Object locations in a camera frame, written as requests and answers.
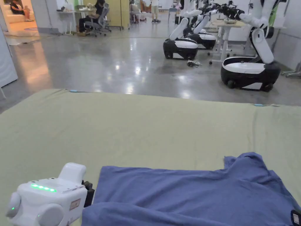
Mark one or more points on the blue shirt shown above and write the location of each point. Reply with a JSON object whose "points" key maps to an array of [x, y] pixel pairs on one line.
{"points": [[188, 193]]}

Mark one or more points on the white desk with wooden top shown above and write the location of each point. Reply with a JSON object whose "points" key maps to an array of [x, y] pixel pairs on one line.
{"points": [[223, 35]]}

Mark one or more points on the light blue sheet clip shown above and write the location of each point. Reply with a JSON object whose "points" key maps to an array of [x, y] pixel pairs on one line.
{"points": [[259, 105], [73, 90]]}

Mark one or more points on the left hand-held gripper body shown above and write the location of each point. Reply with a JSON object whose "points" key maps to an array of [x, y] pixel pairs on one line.
{"points": [[47, 200]]}

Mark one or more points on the white and black wheeled robot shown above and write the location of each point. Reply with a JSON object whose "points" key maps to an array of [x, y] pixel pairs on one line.
{"points": [[204, 38], [247, 70], [180, 47]]}

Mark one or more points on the bed with pale green sheet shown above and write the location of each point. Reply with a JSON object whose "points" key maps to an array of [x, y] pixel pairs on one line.
{"points": [[117, 131]]}

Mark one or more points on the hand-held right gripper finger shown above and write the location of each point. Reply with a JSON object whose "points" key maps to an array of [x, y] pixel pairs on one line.
{"points": [[296, 216]]}

